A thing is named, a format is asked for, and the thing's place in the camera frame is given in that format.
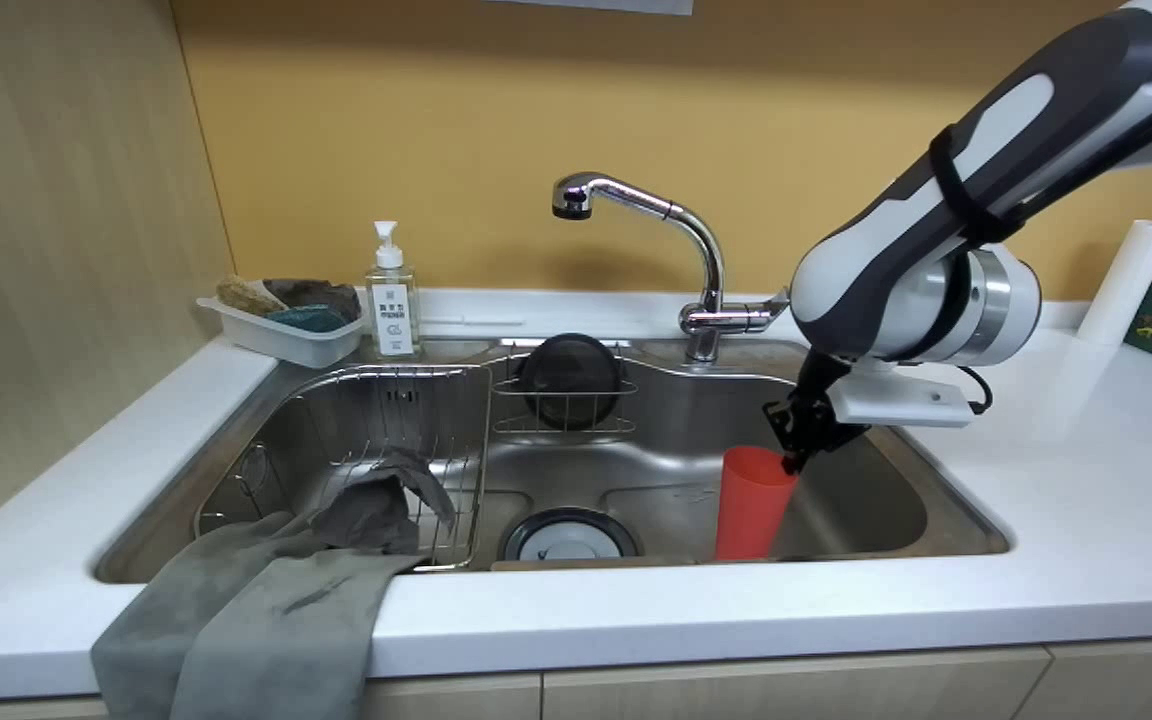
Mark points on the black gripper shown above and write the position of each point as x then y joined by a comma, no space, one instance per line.
813,419

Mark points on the orange plastic cup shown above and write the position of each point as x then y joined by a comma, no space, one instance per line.
753,512

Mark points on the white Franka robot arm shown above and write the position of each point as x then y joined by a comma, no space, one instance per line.
899,267

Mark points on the stainless steel sink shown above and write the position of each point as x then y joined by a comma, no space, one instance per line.
683,475

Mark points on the black round sink strainer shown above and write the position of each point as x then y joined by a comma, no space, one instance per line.
570,382

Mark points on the sink drain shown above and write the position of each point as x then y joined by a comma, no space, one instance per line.
563,540

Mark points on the beige cabinet door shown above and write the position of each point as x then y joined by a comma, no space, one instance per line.
1123,683
459,700
790,686

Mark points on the chrome kitchen faucet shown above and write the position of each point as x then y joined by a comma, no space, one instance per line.
702,253

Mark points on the clear soap pump bottle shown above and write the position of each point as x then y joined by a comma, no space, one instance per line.
388,315

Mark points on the dark scouring pad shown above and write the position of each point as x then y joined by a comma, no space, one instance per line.
321,307

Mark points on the white plastic sponge tray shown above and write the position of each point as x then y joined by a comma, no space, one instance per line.
298,347

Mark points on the grey dish cloth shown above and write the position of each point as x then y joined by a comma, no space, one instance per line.
270,626

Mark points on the yellow green sponge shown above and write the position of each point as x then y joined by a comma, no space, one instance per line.
248,299

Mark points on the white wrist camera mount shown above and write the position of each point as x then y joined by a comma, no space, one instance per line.
899,395

